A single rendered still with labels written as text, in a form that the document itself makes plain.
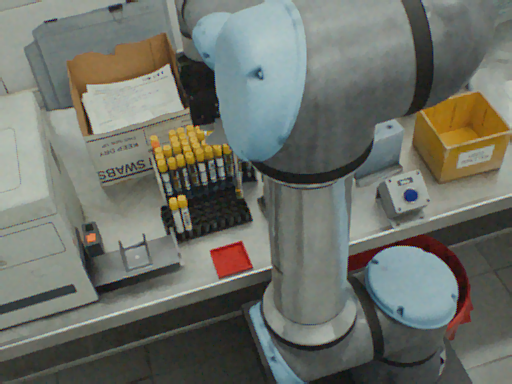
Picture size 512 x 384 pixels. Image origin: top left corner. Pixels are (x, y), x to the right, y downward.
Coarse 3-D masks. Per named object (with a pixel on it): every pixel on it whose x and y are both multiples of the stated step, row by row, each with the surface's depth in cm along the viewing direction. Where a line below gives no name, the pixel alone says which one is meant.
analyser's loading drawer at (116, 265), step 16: (144, 240) 119; (160, 240) 123; (176, 240) 120; (96, 256) 122; (112, 256) 122; (128, 256) 121; (144, 256) 121; (160, 256) 120; (176, 256) 120; (96, 272) 120; (112, 272) 119; (128, 272) 119
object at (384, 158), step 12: (384, 132) 125; (396, 132) 125; (384, 144) 126; (396, 144) 127; (372, 156) 127; (384, 156) 128; (396, 156) 130; (360, 168) 128; (372, 168) 130; (384, 168) 131; (396, 168) 131; (360, 180) 130; (372, 180) 130
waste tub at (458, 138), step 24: (456, 96) 129; (480, 96) 129; (432, 120) 132; (456, 120) 134; (480, 120) 131; (504, 120) 123; (432, 144) 126; (456, 144) 121; (480, 144) 122; (504, 144) 123; (432, 168) 129; (456, 168) 126; (480, 168) 127
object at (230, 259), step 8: (216, 248) 124; (224, 248) 124; (232, 248) 124; (240, 248) 124; (216, 256) 123; (224, 256) 123; (232, 256) 123; (240, 256) 123; (248, 256) 122; (216, 264) 122; (224, 264) 122; (232, 264) 122; (240, 264) 121; (248, 264) 121; (224, 272) 121; (232, 272) 120
